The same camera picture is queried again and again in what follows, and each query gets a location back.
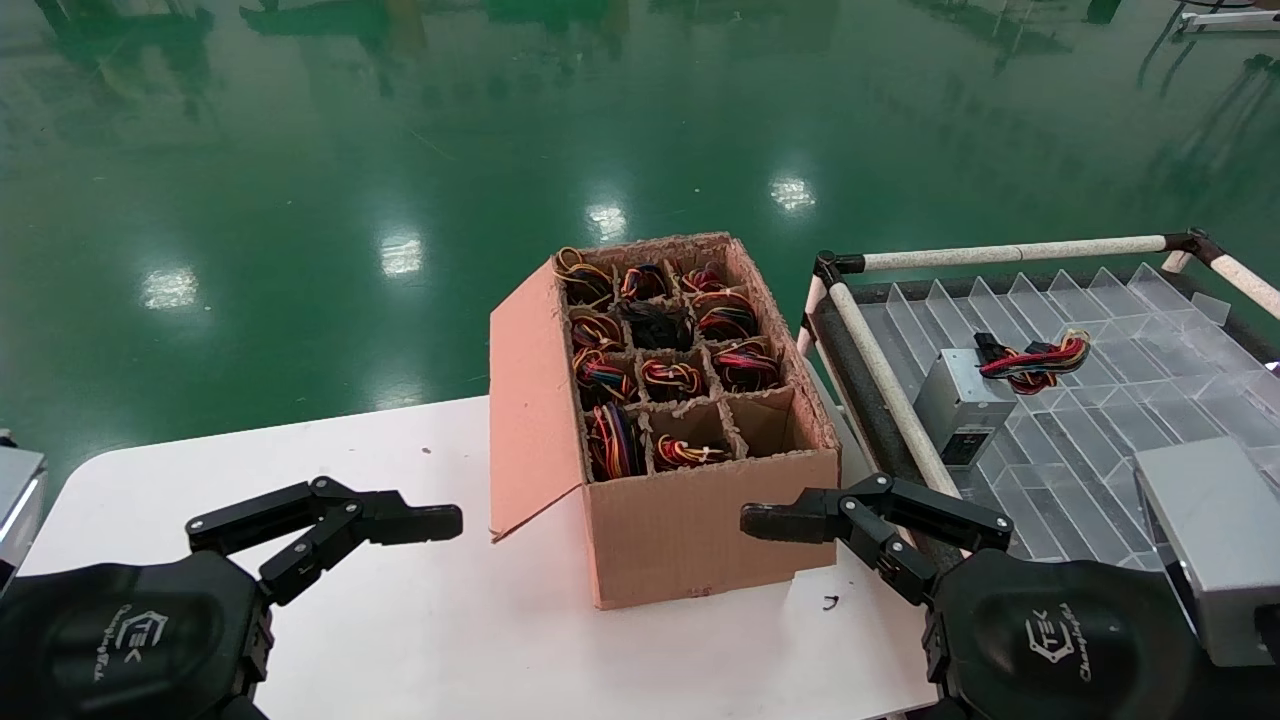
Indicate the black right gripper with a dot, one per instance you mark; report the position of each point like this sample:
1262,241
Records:
1060,640

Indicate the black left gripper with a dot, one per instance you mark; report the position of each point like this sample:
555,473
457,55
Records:
120,640

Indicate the brown cardboard divider box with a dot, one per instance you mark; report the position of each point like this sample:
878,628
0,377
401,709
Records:
700,530

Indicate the clear acrylic divider tray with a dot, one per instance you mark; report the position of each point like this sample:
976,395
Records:
1100,430

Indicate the white metal stand base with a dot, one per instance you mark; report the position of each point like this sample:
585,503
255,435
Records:
1230,18

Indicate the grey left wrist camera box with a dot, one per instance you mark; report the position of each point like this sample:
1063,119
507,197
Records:
15,500

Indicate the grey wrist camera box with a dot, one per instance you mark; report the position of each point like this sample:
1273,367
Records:
1220,540
15,500

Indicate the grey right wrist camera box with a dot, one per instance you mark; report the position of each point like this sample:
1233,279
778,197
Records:
1220,540

